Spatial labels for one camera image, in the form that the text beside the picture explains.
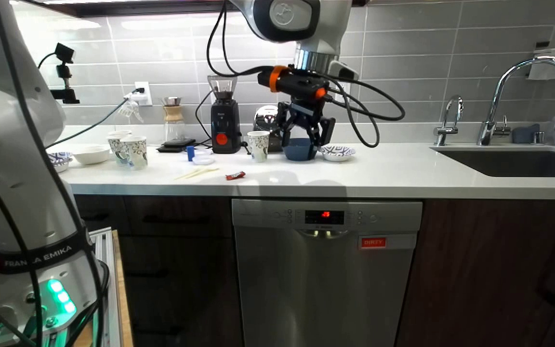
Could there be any red ketchup packet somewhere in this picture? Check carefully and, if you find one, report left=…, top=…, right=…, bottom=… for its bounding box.
left=223, top=167, right=248, bottom=183

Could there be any dishwasher display panel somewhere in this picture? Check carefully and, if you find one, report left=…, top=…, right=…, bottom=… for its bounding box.
left=302, top=208, right=346, bottom=227

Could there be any undermount kitchen sink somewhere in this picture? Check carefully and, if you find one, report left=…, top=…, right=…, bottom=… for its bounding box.
left=429, top=142, right=555, bottom=179

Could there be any white shallow bowl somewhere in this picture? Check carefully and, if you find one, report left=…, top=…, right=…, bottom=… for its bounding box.
left=71, top=144, right=113, bottom=167

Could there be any tall chrome kitchen faucet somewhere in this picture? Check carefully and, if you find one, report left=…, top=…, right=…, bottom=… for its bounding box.
left=477, top=53, right=555, bottom=148

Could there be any grey cable from outlet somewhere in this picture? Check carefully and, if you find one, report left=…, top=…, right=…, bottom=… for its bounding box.
left=44, top=88, right=148, bottom=150

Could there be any dark wood drawer cabinet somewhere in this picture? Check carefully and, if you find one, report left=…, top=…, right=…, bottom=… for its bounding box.
left=73, top=194, right=246, bottom=347

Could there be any black robot wrist cable bundle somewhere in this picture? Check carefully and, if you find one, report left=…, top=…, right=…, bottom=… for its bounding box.
left=204, top=0, right=408, bottom=150

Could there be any dark wood sink cabinet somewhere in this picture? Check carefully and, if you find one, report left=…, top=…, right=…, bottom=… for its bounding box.
left=392, top=198, right=555, bottom=347

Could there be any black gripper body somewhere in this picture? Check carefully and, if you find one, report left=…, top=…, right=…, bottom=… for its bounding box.
left=275, top=94, right=337, bottom=140

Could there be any red dishwasher sticker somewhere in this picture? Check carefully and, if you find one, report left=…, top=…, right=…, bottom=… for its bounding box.
left=358, top=235, right=389, bottom=250

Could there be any glass pour-over coffee carafe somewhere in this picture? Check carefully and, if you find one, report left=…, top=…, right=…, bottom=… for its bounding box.
left=161, top=94, right=186, bottom=146

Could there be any white wall power outlet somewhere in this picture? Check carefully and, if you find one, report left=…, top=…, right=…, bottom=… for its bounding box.
left=130, top=78, right=154, bottom=107

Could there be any black coffee grinder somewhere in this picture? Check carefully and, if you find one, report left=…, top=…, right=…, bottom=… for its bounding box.
left=206, top=73, right=242, bottom=156

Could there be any wooden robot mounting table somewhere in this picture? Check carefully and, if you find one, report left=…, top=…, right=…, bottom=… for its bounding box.
left=71, top=225, right=136, bottom=347

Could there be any cream plastic utensil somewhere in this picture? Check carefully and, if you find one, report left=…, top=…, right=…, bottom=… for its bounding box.
left=171, top=165, right=219, bottom=179
left=175, top=167, right=221, bottom=183

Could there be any small chrome water tap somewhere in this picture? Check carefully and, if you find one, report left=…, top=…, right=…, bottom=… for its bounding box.
left=431, top=94, right=466, bottom=148

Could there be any black coffee scale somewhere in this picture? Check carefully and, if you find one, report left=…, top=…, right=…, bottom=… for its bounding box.
left=155, top=136, right=198, bottom=154

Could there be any patterned blue white bowl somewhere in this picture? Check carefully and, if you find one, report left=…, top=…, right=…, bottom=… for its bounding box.
left=48, top=150, right=75, bottom=175

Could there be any black camera on stand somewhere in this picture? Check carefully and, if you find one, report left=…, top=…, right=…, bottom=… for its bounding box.
left=32, top=40, right=82, bottom=105

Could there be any dark upper cabinet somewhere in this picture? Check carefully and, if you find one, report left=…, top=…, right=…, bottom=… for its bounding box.
left=19, top=0, right=369, bottom=19

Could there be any small patterned dish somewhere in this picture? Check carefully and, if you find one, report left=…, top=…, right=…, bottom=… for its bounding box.
left=313, top=144, right=356, bottom=163

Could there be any stainless steel dishwasher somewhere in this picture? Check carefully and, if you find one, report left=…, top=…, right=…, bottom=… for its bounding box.
left=229, top=196, right=425, bottom=347

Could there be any dark sponge holder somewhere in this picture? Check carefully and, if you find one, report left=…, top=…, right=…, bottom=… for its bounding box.
left=508, top=121, right=541, bottom=146

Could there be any black grinder power cable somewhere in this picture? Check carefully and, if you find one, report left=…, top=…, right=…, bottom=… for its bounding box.
left=192, top=84, right=219, bottom=148

